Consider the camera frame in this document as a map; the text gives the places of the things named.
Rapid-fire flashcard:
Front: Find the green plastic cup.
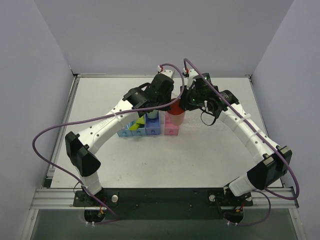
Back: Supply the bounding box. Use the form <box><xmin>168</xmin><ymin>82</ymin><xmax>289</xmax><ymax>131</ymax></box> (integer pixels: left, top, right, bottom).
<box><xmin>146</xmin><ymin>110</ymin><xmax>159</xmax><ymax>119</ymax></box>

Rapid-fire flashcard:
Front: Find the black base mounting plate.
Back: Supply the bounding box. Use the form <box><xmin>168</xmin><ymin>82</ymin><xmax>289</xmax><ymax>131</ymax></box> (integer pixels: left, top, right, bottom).
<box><xmin>72</xmin><ymin>187</ymin><xmax>253</xmax><ymax>223</ymax></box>

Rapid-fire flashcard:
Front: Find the pink drawer box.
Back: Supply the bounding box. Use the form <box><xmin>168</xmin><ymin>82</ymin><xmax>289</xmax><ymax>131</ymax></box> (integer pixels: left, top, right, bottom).
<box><xmin>164</xmin><ymin>112</ymin><xmax>179</xmax><ymax>136</ymax></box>

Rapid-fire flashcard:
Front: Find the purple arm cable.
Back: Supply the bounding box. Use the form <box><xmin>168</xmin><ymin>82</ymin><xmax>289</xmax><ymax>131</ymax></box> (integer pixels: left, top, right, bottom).
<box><xmin>183</xmin><ymin>58</ymin><xmax>301</xmax><ymax>227</ymax></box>
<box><xmin>32</xmin><ymin>63</ymin><xmax>186</xmax><ymax>225</ymax></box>

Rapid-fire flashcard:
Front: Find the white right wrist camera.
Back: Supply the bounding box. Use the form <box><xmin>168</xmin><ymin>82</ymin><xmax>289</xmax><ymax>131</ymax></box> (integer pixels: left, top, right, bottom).
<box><xmin>182</xmin><ymin>68</ymin><xmax>199</xmax><ymax>89</ymax></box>

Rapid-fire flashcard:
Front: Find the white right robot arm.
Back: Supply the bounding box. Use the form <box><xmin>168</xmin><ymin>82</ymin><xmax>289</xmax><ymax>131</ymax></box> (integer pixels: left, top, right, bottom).
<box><xmin>179</xmin><ymin>69</ymin><xmax>292</xmax><ymax>197</ymax></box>

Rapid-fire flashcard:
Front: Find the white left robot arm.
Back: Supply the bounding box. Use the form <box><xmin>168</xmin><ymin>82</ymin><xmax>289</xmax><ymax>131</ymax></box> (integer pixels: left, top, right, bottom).
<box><xmin>65</xmin><ymin>70</ymin><xmax>174</xmax><ymax>206</ymax></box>

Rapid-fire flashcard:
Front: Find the yellow green toothpaste tube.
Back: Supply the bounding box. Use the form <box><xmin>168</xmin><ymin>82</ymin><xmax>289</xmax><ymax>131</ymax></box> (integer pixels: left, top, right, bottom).
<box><xmin>129</xmin><ymin>116</ymin><xmax>145</xmax><ymax>131</ymax></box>

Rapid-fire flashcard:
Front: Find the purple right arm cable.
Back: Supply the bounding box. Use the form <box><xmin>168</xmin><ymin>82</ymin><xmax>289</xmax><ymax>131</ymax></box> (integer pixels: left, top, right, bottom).
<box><xmin>183</xmin><ymin>58</ymin><xmax>301</xmax><ymax>227</ymax></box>

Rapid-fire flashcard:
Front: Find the aluminium frame rail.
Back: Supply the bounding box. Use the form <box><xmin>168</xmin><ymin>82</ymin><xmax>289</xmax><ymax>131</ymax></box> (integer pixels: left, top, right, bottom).
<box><xmin>30</xmin><ymin>187</ymin><xmax>299</xmax><ymax>210</ymax></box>

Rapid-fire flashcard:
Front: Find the orange plastic cup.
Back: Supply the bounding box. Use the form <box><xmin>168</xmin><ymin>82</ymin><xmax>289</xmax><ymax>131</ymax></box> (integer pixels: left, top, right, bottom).
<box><xmin>167</xmin><ymin>99</ymin><xmax>185</xmax><ymax>126</ymax></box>

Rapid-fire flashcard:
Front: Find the purple drawer box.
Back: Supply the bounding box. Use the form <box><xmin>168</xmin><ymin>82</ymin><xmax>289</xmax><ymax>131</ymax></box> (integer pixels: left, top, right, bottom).
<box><xmin>145</xmin><ymin>114</ymin><xmax>161</xmax><ymax>136</ymax></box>

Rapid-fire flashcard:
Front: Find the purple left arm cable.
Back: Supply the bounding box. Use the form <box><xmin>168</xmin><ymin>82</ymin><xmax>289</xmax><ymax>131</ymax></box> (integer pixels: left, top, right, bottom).
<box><xmin>32</xmin><ymin>63</ymin><xmax>186</xmax><ymax>225</ymax></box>

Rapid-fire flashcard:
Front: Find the clear textured oval tray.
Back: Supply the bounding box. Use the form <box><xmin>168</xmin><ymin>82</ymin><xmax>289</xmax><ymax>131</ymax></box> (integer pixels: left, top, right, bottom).
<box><xmin>181</xmin><ymin>109</ymin><xmax>228</xmax><ymax>131</ymax></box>

